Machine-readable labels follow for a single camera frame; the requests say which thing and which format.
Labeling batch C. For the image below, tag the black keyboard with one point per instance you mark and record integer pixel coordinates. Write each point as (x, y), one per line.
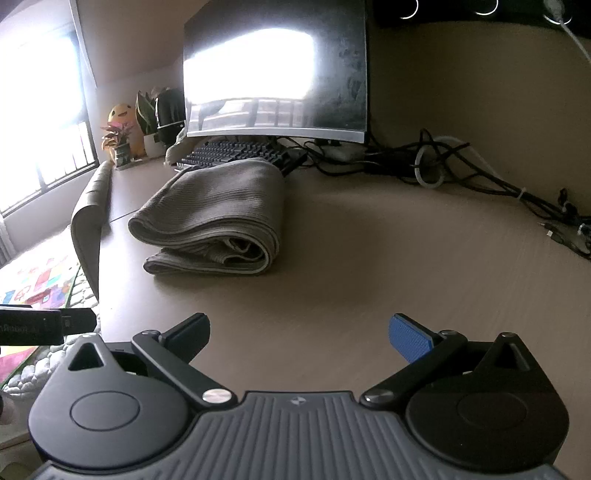
(231, 152)

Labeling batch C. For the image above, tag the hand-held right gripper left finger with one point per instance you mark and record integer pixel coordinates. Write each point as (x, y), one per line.
(194, 332)

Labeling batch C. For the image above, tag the green plant in white pot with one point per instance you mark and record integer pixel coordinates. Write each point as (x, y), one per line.
(148, 115)

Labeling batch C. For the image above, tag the black bag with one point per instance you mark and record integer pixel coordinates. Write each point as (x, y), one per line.
(171, 110)

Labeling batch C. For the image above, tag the grey chair back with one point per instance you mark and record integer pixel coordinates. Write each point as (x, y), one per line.
(90, 217)

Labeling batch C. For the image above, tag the black power strip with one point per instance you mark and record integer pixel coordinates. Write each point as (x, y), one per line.
(443, 11)

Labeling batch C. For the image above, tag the yellow plush toy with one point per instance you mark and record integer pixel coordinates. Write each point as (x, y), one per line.
(121, 113)

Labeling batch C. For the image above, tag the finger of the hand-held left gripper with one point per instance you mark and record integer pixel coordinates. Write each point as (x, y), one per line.
(81, 319)

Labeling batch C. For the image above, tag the curved computer monitor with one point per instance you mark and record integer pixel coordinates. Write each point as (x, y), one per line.
(332, 69)

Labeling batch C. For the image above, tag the colourful patterned mat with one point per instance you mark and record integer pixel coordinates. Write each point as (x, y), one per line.
(41, 277)

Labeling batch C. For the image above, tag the striped knit garment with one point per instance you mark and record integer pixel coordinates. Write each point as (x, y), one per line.
(217, 203)

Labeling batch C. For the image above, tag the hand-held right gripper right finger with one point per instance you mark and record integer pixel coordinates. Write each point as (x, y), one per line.
(408, 338)

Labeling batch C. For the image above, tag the window with bars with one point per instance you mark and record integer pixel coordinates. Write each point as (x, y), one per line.
(46, 92)

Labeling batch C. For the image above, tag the pink leaf potted plant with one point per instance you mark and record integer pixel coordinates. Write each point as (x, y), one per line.
(117, 136)

